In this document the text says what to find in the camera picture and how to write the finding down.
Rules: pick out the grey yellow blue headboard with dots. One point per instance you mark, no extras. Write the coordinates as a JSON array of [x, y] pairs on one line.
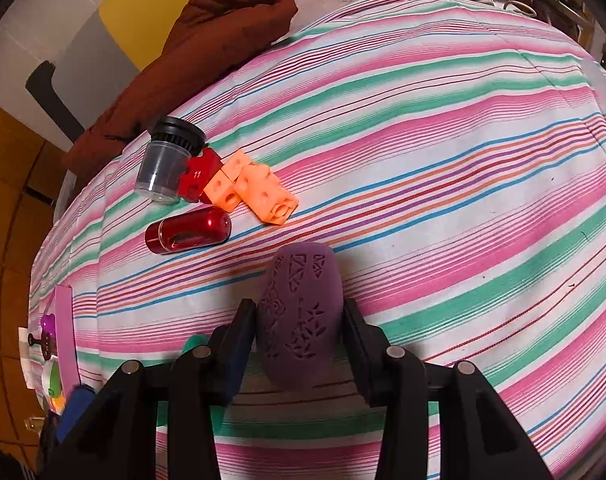
[[116, 44]]

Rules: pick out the clear jar black lid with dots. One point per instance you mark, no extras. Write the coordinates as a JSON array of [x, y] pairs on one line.
[[173, 141]]

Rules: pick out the pink white shallow box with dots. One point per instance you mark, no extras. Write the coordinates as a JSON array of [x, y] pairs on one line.
[[58, 302]]

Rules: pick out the yellow orange toy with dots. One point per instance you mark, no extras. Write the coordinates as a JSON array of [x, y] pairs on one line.
[[57, 404]]

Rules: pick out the red cube block number 11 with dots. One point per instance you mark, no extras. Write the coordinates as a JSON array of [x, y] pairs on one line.
[[200, 171]]

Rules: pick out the striped pink green bedspread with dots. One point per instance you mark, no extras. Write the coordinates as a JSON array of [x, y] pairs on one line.
[[452, 155]]

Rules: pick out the red metallic capsule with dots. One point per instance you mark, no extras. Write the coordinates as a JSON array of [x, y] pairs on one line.
[[203, 227]]

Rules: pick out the teal plastic toy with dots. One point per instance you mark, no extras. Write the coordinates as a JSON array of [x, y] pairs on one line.
[[194, 341]]

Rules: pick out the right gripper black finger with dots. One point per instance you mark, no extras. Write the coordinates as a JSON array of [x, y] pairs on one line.
[[231, 346], [365, 346]]

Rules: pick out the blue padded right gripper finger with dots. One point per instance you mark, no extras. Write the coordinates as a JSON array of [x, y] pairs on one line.
[[77, 403]]

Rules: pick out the magenta perforated toy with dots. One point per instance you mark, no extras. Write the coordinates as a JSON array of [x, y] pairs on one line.
[[48, 324]]

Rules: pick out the green white toy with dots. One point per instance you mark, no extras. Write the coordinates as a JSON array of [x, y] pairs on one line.
[[51, 380]]

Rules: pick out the purple patterned oval toy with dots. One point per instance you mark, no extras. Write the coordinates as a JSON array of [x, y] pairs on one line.
[[299, 315]]

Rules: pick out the dark brown flower toy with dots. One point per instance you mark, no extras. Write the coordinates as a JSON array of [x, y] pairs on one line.
[[45, 342]]

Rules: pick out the orange linked cube block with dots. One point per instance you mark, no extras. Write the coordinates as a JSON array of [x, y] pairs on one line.
[[242, 180]]

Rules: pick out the rust brown quilted blanket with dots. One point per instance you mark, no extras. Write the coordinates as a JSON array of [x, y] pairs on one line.
[[209, 40]]

